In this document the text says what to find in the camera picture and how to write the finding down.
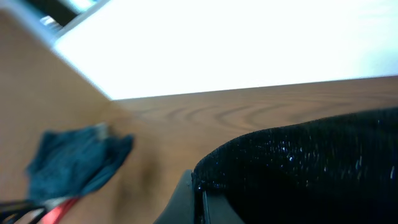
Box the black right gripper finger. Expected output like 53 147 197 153
155 169 244 224

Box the black sparkly knit garment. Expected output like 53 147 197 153
192 108 397 223

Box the navy blue folded garment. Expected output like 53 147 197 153
26 125 134 203

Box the red folded garment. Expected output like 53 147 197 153
41 197 80 224

